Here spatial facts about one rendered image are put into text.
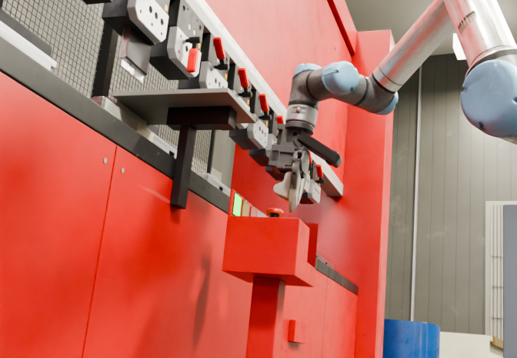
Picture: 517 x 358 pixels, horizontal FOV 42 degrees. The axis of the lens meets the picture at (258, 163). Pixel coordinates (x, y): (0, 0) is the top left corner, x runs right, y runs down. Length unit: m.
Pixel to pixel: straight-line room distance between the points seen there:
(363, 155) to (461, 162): 7.63
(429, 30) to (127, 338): 0.91
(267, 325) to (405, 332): 3.24
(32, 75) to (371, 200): 2.69
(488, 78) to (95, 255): 0.71
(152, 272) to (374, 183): 2.34
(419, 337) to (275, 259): 3.34
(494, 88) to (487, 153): 10.03
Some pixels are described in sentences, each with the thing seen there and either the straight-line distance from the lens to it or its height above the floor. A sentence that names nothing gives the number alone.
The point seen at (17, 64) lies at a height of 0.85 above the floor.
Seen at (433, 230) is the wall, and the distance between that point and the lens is 10.98.
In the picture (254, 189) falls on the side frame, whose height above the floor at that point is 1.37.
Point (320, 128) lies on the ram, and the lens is 3.08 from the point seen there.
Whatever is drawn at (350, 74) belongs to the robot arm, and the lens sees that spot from 1.55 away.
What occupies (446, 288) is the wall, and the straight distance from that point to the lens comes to 10.80.
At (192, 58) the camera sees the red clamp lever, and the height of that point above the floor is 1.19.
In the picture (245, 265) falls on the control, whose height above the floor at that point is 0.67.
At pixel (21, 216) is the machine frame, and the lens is 1.00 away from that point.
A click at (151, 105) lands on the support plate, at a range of 1.47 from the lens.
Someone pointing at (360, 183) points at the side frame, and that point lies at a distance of 3.56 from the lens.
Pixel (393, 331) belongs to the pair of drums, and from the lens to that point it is 4.66.
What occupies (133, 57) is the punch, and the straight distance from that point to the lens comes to 1.56.
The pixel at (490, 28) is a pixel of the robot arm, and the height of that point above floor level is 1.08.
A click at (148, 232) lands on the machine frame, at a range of 1.31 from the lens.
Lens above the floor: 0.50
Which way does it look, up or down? 16 degrees up
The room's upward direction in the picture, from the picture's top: 6 degrees clockwise
